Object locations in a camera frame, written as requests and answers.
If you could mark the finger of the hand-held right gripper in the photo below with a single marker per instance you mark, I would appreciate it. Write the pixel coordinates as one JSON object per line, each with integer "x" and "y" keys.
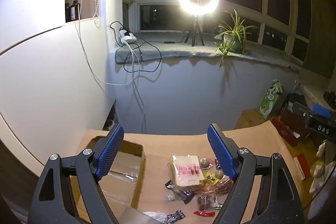
{"x": 302, "y": 111}
{"x": 321, "y": 110}

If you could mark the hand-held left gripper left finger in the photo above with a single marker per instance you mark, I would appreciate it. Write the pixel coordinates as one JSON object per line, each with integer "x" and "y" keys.
{"x": 111, "y": 153}

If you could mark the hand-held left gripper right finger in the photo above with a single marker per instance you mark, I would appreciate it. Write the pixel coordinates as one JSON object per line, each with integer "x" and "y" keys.
{"x": 220, "y": 150}

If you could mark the brown cardboard box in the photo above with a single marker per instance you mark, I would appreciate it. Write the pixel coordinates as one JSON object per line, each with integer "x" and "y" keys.
{"x": 123, "y": 179}

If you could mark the sliced bread packet pink print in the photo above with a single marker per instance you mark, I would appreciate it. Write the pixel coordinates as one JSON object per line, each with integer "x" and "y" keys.
{"x": 185, "y": 171}

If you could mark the light grey cushion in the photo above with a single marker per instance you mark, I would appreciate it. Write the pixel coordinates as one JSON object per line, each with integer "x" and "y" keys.
{"x": 312, "y": 94}

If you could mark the round foil-wrapped candy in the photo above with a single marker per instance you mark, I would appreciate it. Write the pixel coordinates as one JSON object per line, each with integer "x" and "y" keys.
{"x": 204, "y": 163}

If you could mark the round chocolate ball clear wrap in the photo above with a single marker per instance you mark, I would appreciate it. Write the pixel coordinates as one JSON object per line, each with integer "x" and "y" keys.
{"x": 219, "y": 174}

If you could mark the red box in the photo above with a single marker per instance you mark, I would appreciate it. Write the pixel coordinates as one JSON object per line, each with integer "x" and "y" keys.
{"x": 286, "y": 129}

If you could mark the yellow snack packet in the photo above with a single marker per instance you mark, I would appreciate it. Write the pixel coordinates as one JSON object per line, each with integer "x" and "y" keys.
{"x": 210, "y": 178}

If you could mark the green printed bag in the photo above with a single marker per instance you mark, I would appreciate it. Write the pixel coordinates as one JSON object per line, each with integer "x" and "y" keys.
{"x": 270, "y": 100}

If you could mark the cream plush toy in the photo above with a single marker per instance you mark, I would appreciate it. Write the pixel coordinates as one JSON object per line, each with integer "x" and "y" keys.
{"x": 320, "y": 169}

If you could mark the red white book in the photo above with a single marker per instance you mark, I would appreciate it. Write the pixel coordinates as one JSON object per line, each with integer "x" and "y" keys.
{"x": 302, "y": 165}

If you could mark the brown paper sheet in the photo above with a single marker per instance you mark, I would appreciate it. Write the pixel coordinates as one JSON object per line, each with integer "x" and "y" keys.
{"x": 157, "y": 150}

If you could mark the dark red snack packet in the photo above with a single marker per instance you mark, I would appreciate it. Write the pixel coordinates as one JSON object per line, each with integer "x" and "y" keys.
{"x": 206, "y": 200}

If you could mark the small green snack packet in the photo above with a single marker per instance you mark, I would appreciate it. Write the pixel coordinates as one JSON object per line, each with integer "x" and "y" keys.
{"x": 218, "y": 206}

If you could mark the small black snack packet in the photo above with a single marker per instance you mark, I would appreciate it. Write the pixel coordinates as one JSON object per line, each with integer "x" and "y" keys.
{"x": 169, "y": 184}

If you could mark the small red snack packet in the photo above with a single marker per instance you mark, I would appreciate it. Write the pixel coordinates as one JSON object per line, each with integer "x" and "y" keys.
{"x": 204, "y": 213}

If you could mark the small clear candy packet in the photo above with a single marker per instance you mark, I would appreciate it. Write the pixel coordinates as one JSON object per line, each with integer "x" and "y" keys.
{"x": 170, "y": 197}

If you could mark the clear plastic bag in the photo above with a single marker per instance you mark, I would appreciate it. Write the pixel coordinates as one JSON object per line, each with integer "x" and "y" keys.
{"x": 156, "y": 217}

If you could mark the white cabinet panel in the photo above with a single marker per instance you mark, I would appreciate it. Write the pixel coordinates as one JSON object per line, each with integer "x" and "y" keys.
{"x": 52, "y": 82}

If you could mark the potted spider plant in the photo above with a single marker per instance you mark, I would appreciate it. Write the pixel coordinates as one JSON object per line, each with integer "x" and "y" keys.
{"x": 236, "y": 40}

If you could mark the white power strip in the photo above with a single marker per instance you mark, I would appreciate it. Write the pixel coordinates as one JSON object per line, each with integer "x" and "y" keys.
{"x": 127, "y": 37}

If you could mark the black tripod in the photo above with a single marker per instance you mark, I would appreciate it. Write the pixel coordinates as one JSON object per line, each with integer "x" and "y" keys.
{"x": 195, "y": 27}

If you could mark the dark bottle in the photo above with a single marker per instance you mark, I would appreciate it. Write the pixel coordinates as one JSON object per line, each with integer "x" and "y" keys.
{"x": 68, "y": 13}
{"x": 75, "y": 11}

